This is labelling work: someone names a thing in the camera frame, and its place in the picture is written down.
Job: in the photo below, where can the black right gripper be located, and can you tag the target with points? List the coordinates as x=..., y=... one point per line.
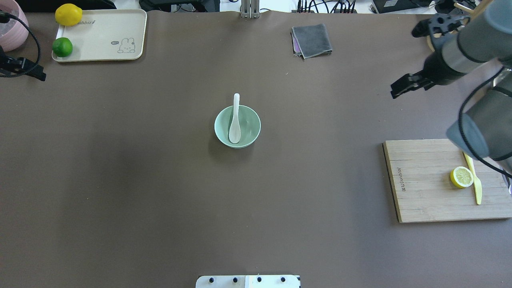
x=435, y=66

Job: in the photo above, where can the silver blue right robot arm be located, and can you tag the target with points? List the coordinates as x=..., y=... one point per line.
x=461, y=45

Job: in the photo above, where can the pink bowl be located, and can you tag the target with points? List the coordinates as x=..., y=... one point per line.
x=12, y=34

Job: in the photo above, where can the aluminium frame post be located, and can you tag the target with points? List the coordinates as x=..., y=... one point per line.
x=250, y=9

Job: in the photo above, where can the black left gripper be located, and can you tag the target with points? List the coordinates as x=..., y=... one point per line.
x=20, y=66

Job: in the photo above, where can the yellow lemon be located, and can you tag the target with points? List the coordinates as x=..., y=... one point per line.
x=68, y=14

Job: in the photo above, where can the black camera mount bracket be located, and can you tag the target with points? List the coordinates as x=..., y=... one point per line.
x=439, y=28

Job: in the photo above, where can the grey folded cloth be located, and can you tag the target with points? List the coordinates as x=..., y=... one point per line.
x=310, y=41

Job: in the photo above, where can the yellow plastic knife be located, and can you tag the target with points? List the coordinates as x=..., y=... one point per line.
x=477, y=181

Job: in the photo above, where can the green lime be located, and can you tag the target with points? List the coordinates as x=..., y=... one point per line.
x=62, y=47

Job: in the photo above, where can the beige rabbit serving tray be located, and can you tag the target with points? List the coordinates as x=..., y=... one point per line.
x=105, y=35

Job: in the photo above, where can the white ceramic spoon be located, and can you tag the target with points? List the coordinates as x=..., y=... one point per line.
x=234, y=133

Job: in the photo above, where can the wooden mug tree stand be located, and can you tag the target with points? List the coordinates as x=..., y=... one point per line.
x=463, y=7

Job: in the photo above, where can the halved lemon slice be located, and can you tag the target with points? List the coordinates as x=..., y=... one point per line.
x=461, y=177

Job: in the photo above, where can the mint green bowl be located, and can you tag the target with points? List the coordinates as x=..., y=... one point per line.
x=250, y=124

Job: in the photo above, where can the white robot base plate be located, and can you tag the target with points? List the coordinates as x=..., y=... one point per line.
x=249, y=281

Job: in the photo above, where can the wooden cutting board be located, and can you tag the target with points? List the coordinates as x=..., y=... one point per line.
x=419, y=176

